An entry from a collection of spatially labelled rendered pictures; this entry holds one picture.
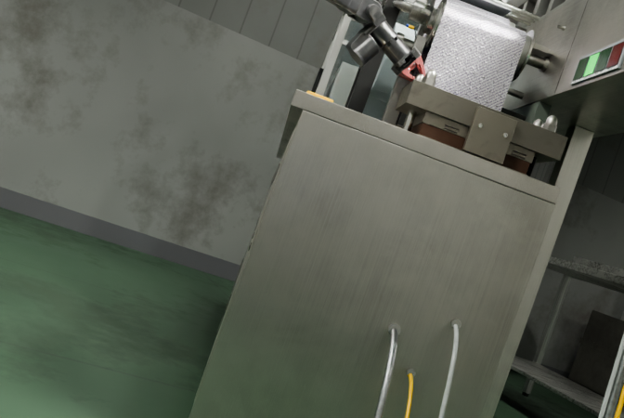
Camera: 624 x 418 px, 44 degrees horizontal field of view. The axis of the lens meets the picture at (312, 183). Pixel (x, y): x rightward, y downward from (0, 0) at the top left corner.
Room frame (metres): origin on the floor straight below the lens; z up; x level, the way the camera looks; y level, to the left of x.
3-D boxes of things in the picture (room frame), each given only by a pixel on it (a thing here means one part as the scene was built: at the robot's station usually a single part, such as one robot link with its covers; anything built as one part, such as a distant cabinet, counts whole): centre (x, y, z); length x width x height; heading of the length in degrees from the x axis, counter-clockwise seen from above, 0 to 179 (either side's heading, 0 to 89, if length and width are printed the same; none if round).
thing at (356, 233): (3.02, -0.17, 0.43); 2.52 x 0.64 x 0.86; 3
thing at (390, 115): (2.11, -0.13, 1.05); 0.06 x 0.05 x 0.31; 93
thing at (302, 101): (3.01, -0.16, 0.88); 2.52 x 0.66 x 0.04; 3
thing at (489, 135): (1.81, -0.36, 0.96); 0.10 x 0.03 x 0.11; 93
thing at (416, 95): (1.90, -0.34, 1.00); 0.40 x 0.16 x 0.06; 93
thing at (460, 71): (2.02, -0.29, 1.11); 0.23 x 0.01 x 0.18; 93
